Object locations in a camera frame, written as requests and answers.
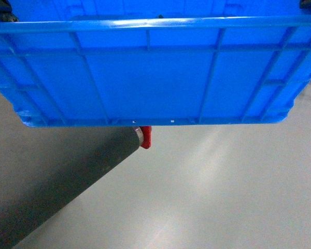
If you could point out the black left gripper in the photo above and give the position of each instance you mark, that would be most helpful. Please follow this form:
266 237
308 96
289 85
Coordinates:
6 14

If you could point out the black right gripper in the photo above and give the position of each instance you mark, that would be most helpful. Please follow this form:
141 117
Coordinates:
305 4

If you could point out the large blue plastic crate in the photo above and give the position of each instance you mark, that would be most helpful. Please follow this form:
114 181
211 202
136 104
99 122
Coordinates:
152 63

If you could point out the red table corner cap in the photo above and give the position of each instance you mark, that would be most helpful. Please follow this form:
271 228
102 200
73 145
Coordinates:
146 131

